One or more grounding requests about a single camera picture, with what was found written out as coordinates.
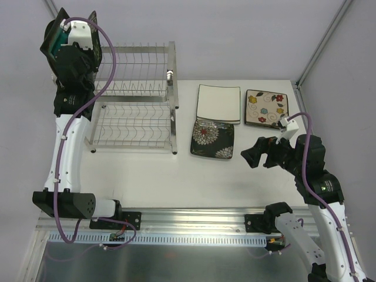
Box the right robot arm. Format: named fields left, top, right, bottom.
left=241, top=135, right=369, bottom=281

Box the white slotted cable duct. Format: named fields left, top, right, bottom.
left=46, top=233, right=268, bottom=247

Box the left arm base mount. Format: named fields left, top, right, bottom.
left=122, top=211, right=142, bottom=231

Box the dark square teal-centre plate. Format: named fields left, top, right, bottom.
left=40, top=8, right=69, bottom=61

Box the round silver-rimmed cream plate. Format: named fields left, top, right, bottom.
left=40, top=20, right=57, bottom=76

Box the stainless steel dish rack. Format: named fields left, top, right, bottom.
left=85, top=41, right=179, bottom=155

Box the aluminium frame rail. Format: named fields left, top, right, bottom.
left=35, top=205, right=353, bottom=237

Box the cream floral square plate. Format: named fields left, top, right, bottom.
left=244, top=89, right=289, bottom=129

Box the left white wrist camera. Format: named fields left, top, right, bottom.
left=60, top=19, right=93, bottom=51

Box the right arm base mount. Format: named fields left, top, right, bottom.
left=244, top=214, right=277, bottom=234

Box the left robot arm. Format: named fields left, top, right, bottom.
left=32, top=44, right=123, bottom=229

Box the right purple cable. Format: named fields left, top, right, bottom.
left=246, top=112, right=361, bottom=282

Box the black chrysanthemum square plate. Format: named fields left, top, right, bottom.
left=88, top=11, right=102, bottom=72

